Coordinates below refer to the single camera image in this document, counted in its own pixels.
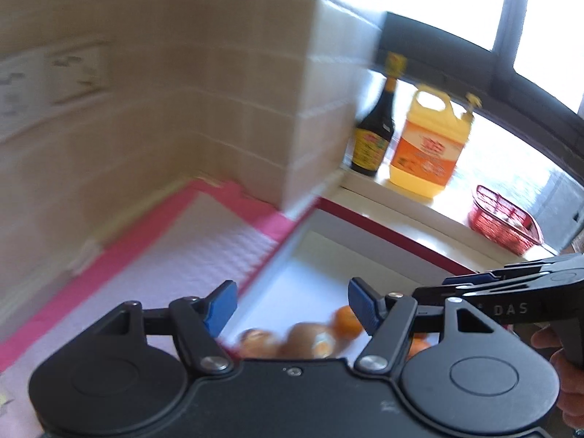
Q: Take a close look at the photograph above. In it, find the mandarin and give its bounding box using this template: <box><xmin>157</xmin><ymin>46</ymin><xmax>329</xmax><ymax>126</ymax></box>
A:
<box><xmin>407</xmin><ymin>334</ymin><xmax>431</xmax><ymax>360</ymax></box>
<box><xmin>331</xmin><ymin>306</ymin><xmax>363</xmax><ymax>341</ymax></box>

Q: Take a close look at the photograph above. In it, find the brownish passion fruit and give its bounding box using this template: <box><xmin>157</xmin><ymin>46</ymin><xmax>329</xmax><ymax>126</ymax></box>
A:
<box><xmin>238</xmin><ymin>328</ymin><xmax>281</xmax><ymax>359</ymax></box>

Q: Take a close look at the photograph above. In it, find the brown kiwi with sticker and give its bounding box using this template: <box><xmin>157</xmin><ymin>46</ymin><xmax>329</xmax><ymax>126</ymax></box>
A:
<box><xmin>278</xmin><ymin>322</ymin><xmax>337</xmax><ymax>360</ymax></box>

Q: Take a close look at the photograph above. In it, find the person right hand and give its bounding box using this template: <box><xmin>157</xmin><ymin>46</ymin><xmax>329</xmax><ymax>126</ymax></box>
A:
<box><xmin>531</xmin><ymin>326</ymin><xmax>584</xmax><ymax>429</ymax></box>

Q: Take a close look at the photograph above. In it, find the white quilted mat pink border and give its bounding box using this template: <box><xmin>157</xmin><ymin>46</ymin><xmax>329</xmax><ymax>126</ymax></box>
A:
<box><xmin>1</xmin><ymin>180</ymin><xmax>295</xmax><ymax>437</ymax></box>

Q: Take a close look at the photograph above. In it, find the red gift box white inside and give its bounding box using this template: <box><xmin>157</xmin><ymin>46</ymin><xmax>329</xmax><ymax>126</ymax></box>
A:
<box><xmin>220</xmin><ymin>200</ymin><xmax>470</xmax><ymax>350</ymax></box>

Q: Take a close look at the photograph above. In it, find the dark soy sauce bottle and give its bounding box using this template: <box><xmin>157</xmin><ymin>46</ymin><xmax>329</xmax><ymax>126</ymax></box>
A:
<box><xmin>350</xmin><ymin>53</ymin><xmax>407</xmax><ymax>177</ymax></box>

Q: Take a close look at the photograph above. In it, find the black window frame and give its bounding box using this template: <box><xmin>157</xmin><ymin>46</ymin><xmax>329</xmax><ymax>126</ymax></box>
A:
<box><xmin>373</xmin><ymin>0</ymin><xmax>583</xmax><ymax>182</ymax></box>

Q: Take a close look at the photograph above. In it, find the white double wall socket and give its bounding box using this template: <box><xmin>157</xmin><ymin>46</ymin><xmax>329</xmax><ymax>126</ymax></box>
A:
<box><xmin>1</xmin><ymin>38</ymin><xmax>110</xmax><ymax>141</ymax></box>

